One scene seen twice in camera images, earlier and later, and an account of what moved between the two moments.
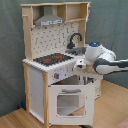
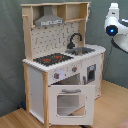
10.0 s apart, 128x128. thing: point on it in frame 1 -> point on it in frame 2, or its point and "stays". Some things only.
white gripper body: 81,64 -> 113,11
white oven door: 71,105 stays
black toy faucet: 71,45 stays
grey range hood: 48,17 stays
